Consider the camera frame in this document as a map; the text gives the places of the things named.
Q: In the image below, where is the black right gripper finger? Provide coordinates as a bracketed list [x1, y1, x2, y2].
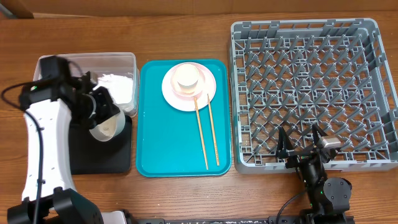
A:
[312, 123, 326, 146]
[276, 127, 294, 152]

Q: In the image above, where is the grey bowl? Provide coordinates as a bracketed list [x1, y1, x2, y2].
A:
[89, 111, 126, 142]

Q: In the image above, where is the white napkin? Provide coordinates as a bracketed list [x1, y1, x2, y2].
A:
[98, 74, 134, 105]

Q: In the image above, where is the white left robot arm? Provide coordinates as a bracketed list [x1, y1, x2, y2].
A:
[7, 55, 130, 224]

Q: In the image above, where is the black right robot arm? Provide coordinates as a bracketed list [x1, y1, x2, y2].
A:
[275, 124, 354, 223]

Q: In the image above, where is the grey dishwasher rack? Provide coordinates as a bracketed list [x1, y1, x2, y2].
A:
[229, 18, 397, 174]

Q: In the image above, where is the clear plastic bin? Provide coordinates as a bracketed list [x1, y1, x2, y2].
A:
[19, 52, 139, 121]

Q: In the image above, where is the black tray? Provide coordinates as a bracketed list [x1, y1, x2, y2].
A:
[68, 116, 132, 175]

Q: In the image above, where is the teal plastic tray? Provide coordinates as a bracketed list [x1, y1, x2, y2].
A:
[136, 59, 232, 177]

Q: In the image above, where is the large pink plate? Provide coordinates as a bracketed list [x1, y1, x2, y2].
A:
[162, 62, 216, 111]

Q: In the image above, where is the right wooden chopstick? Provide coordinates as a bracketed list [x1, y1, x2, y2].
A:
[207, 93, 220, 166]

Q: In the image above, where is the wooden chopstick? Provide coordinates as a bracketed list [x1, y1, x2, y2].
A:
[193, 97, 208, 170]
[207, 93, 220, 166]

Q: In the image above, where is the pale green cup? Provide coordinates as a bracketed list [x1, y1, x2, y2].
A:
[171, 64, 199, 94]

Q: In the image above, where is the left wooden chopstick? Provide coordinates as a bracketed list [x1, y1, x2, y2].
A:
[193, 97, 208, 170]

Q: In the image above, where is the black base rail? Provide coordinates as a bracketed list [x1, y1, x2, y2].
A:
[136, 215, 355, 224]

